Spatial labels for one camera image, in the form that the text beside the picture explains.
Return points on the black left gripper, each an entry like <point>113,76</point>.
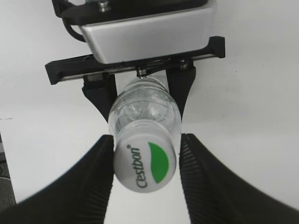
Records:
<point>99,79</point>

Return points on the white green bottle cap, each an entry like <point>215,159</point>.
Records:
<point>144,158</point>

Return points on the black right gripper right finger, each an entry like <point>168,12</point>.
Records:
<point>216,195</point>

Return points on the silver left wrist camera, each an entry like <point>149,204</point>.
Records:
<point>151,36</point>

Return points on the clear Cestbon water bottle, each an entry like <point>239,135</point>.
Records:
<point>145,99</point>

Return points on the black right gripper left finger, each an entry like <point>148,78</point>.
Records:
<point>80,196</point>

